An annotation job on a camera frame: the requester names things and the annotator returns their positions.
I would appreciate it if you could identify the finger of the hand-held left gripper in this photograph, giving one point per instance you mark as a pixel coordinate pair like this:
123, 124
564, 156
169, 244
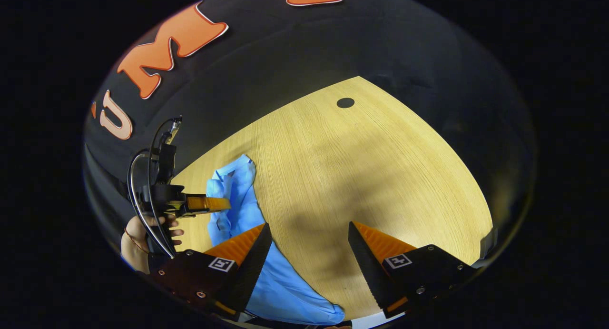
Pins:
207, 204

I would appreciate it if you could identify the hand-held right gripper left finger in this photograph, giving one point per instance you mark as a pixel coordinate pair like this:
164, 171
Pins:
250, 267

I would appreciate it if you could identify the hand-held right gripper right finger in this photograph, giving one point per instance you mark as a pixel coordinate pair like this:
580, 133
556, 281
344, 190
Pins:
368, 272

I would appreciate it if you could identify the light blue T-shirt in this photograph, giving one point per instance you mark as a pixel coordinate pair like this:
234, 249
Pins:
238, 210

